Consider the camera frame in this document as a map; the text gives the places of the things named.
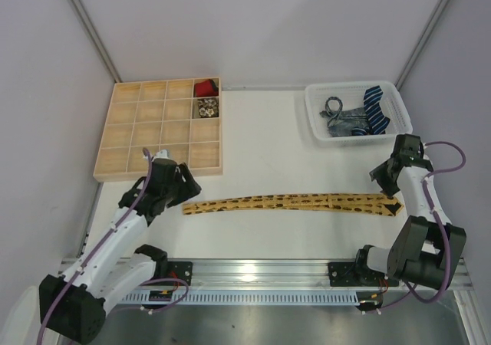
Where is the yellow patterned tie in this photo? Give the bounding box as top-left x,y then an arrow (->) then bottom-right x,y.
182,193 -> 404,217

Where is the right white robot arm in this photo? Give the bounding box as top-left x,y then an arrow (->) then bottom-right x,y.
355,134 -> 466,294

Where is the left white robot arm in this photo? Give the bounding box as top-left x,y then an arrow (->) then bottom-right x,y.
37,152 -> 201,344

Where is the blue striped tie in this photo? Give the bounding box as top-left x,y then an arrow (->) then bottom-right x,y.
351,86 -> 390,136

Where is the wooden compartment tray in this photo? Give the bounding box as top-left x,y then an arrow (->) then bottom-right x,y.
93,77 -> 223,182

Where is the grey paisley tie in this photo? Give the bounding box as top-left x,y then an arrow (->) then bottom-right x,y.
319,97 -> 366,137

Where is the white plastic basket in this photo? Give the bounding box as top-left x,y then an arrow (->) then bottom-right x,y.
305,80 -> 413,146

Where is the rolled floral tie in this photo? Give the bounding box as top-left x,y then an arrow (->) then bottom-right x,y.
197,97 -> 219,118

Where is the rolled red tie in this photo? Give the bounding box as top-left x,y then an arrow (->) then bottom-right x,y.
193,78 -> 219,97

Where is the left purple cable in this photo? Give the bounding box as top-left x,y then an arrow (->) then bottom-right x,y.
38,147 -> 191,345

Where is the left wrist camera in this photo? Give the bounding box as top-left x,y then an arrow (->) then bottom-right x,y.
153,149 -> 171,160

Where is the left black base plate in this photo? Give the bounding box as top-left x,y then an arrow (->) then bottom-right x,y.
153,261 -> 193,284

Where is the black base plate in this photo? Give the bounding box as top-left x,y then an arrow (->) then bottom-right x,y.
153,261 -> 193,284
328,261 -> 400,288

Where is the aluminium mounting rail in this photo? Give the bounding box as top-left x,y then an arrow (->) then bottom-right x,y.
57,257 -> 473,291

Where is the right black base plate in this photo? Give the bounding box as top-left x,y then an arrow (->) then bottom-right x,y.
328,261 -> 400,288

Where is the white slotted cable duct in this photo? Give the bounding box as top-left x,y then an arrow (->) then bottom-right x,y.
120,289 -> 360,306

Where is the right aluminium frame post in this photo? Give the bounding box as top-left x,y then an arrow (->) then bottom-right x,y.
395,0 -> 452,90

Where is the aluminium frame post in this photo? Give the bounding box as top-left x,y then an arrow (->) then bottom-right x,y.
67,0 -> 122,83
395,0 -> 452,90

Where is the left aluminium frame post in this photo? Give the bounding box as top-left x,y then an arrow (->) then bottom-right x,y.
67,0 -> 122,83

